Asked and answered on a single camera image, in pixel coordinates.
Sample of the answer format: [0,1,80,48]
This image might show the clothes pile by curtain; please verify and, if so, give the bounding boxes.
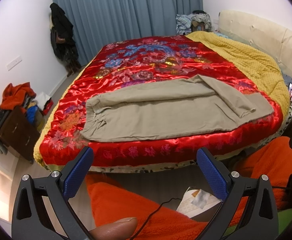
[176,10,212,35]

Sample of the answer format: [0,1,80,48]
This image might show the white papers on floor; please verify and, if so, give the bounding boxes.
[176,187,221,218]

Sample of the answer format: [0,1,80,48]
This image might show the smartphone on bed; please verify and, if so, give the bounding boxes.
[288,83,292,102]

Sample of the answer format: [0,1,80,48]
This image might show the blue-grey window curtain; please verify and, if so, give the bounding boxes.
[53,0,203,66]

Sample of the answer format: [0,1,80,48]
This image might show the red floral satin quilt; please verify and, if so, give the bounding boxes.
[34,31,290,169]

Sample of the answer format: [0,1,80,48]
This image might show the yellow knitted blanket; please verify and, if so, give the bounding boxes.
[186,31,290,117]

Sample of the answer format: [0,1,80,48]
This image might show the cream upholstered headboard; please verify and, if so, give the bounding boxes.
[219,10,292,77]

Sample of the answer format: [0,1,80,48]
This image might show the black cable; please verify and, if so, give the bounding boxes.
[135,197,183,240]

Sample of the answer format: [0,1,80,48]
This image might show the orange garment on nightstand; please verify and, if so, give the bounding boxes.
[0,82,36,114]

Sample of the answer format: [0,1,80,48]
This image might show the red box on floor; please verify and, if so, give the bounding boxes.
[41,98,54,116]

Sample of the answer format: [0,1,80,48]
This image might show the beige khaki pants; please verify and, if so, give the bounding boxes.
[81,75,273,142]

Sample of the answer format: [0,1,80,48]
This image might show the white wall switch plate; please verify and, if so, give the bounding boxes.
[6,56,22,71]

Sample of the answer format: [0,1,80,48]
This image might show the operator thumb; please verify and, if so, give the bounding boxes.
[89,217,138,240]

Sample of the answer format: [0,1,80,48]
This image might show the black coats on wall hook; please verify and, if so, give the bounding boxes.
[50,3,81,77]

